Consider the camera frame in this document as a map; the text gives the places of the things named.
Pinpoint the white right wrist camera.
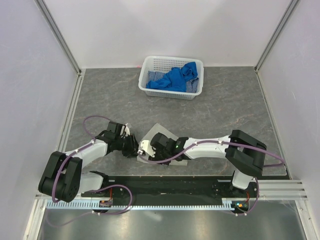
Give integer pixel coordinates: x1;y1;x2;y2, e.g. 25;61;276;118
137;140;156;158

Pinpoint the blue checkered cloth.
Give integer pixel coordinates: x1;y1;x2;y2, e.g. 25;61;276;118
146;69;199;93

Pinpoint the aluminium corner frame post left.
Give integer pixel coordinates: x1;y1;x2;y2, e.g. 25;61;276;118
34;0;82;76

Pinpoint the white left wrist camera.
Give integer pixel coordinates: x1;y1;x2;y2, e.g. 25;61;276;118
121;123;132;138

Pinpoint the aluminium corner frame post right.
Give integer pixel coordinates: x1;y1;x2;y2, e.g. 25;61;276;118
254;0;300;73

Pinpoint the white perforated plastic basket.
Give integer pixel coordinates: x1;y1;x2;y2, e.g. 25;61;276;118
138;56;204;100

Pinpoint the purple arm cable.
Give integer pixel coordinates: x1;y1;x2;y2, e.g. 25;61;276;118
46;115;133;227
138;139;286;217

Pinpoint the aluminium corner frame post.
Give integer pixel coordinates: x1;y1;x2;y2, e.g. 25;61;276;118
254;0;300;73
34;0;82;76

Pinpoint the blue towel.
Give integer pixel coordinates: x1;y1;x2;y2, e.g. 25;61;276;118
146;61;199;93

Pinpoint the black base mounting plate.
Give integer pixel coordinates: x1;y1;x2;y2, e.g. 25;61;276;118
85;176;258;201

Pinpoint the slotted cable duct rail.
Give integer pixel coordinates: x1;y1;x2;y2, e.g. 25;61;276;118
46;195;246;211

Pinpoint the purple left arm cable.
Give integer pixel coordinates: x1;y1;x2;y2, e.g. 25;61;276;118
46;115;133;227

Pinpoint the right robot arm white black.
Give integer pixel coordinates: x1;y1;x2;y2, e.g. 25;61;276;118
148;130;267;197

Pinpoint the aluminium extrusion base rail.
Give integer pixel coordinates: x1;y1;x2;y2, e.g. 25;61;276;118
258;179;308;201

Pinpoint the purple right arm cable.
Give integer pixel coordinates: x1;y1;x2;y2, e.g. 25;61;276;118
138;139;286;217

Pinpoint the grey cloth napkin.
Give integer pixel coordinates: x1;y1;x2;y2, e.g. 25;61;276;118
138;123;188;167

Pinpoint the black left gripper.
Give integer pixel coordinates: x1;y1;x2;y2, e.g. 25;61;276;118
114;133;142;158

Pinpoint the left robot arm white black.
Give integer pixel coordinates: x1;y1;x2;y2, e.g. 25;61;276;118
38;121;139;203

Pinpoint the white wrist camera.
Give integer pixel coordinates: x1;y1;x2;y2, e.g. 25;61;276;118
137;140;156;158
121;123;132;138

